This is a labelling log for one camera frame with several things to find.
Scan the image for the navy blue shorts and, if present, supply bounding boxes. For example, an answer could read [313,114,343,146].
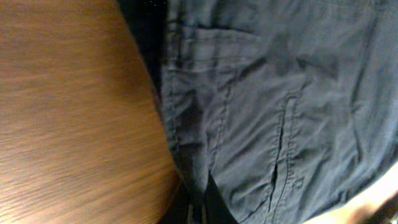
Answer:
[119,0,397,223]

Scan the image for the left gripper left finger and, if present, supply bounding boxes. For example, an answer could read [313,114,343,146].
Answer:
[157,182,208,224]

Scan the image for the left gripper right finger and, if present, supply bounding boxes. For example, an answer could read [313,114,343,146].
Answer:
[363,194,398,224]

